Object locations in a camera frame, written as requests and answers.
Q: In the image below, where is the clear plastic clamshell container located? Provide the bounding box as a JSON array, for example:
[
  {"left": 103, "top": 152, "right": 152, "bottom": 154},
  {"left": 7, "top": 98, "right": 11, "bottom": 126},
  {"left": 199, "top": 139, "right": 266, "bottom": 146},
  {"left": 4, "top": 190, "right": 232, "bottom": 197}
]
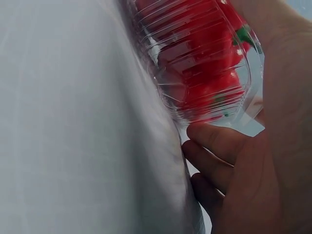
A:
[{"left": 126, "top": 0, "right": 266, "bottom": 137}]

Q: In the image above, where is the pile of red strawberries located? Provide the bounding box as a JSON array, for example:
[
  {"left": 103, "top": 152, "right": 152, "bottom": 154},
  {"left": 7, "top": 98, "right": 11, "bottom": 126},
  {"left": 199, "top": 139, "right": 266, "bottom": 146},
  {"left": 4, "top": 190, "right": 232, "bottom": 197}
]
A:
[{"left": 135, "top": 0, "right": 255, "bottom": 122}]

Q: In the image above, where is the person's right hand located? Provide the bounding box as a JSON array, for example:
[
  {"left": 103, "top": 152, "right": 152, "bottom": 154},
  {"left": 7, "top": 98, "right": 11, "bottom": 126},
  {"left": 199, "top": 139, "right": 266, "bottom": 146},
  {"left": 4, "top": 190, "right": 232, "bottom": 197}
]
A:
[{"left": 181, "top": 0, "right": 312, "bottom": 234}]

